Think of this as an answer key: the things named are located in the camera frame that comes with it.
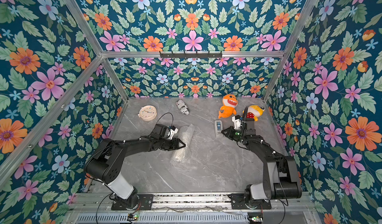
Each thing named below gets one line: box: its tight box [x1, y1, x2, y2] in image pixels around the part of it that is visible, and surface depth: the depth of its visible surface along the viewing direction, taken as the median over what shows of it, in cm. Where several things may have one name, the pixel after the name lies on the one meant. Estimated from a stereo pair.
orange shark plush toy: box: [218, 94, 239, 119], surface depth 110 cm
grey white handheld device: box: [214, 119, 224, 138], surface depth 100 cm
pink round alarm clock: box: [137, 104, 158, 121], surface depth 110 cm
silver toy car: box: [176, 99, 191, 116], surface depth 113 cm
